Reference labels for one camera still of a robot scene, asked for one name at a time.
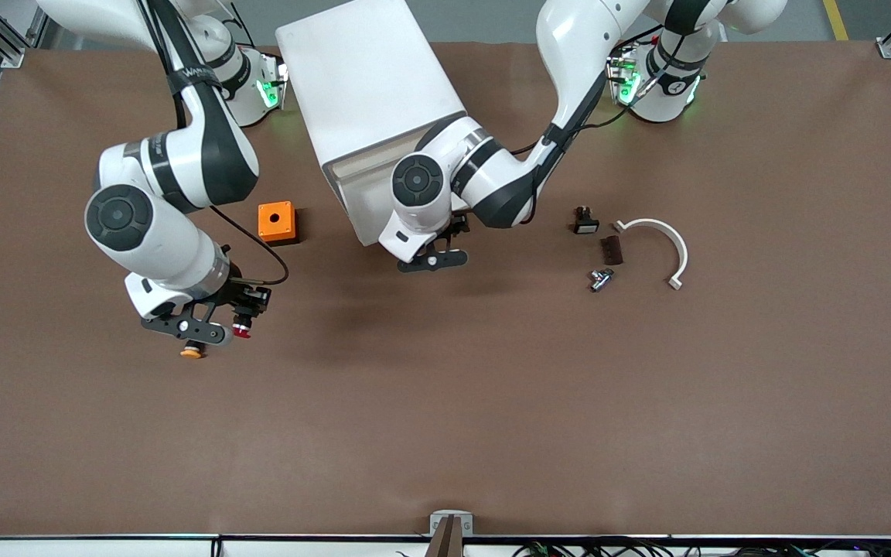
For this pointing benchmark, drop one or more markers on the white table edge rail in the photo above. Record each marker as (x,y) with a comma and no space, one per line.
(105,548)

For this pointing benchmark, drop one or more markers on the yellow mushroom push button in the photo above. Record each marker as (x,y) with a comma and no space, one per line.
(192,353)

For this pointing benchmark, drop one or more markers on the red mushroom push button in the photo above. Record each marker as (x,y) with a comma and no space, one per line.
(242,333)

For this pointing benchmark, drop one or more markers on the brown table cover sheet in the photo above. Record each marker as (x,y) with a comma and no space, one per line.
(445,433)

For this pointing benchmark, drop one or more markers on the brown camera support bar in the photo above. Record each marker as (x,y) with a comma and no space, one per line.
(445,541)

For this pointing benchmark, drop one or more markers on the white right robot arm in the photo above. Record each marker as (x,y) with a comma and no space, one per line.
(151,240)

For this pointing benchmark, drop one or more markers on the chrome tee pipe fitting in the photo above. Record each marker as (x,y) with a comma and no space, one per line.
(600,280)

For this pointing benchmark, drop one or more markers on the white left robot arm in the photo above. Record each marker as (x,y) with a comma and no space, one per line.
(569,46)

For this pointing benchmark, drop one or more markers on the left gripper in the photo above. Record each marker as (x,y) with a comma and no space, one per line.
(457,227)

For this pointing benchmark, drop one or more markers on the white square push button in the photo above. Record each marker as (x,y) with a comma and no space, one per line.
(587,226)

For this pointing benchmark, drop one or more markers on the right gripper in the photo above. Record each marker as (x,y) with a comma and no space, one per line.
(240,295)

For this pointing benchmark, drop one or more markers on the dark brown cylinder block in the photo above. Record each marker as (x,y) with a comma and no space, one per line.
(612,251)

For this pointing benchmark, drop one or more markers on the grey metal mounting bracket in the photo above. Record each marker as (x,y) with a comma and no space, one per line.
(467,518)

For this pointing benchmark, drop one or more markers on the orange box with hole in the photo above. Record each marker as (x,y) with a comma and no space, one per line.
(266,213)

